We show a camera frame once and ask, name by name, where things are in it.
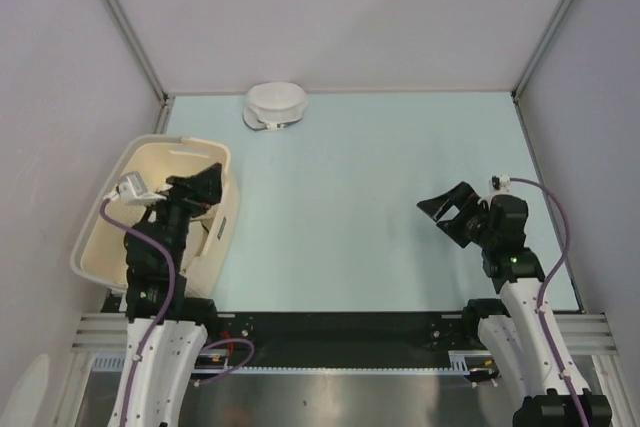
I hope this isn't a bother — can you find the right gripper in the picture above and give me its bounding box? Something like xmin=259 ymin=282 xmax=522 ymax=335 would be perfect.
xmin=417 ymin=181 xmax=497 ymax=248

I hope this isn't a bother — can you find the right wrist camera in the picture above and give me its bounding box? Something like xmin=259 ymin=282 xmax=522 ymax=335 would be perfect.
xmin=489 ymin=174 xmax=511 ymax=196

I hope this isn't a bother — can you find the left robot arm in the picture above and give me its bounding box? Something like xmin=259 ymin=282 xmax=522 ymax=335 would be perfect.
xmin=100 ymin=163 xmax=223 ymax=426

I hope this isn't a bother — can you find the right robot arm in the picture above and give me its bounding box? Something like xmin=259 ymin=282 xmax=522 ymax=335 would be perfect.
xmin=417 ymin=176 xmax=613 ymax=426

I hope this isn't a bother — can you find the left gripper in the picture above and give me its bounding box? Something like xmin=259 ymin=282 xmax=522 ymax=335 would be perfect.
xmin=138 ymin=162 xmax=222 ymax=269

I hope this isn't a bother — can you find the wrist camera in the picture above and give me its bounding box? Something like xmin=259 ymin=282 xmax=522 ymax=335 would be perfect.
xmin=489 ymin=174 xmax=511 ymax=196
xmin=103 ymin=171 xmax=162 ymax=205

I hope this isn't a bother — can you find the cream plastic laundry basket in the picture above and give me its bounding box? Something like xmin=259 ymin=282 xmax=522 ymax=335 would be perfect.
xmin=69 ymin=133 xmax=242 ymax=298

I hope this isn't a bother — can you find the white mesh laundry bag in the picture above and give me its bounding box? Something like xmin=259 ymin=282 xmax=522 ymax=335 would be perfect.
xmin=243 ymin=82 xmax=309 ymax=131

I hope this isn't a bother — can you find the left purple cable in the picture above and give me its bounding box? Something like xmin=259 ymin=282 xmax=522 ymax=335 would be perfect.
xmin=101 ymin=195 xmax=256 ymax=427

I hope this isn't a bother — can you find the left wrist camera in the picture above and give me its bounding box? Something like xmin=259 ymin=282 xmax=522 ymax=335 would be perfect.
xmin=103 ymin=171 xmax=162 ymax=205

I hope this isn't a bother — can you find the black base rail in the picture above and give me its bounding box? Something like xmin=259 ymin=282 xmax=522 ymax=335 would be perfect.
xmin=208 ymin=310 xmax=484 ymax=371

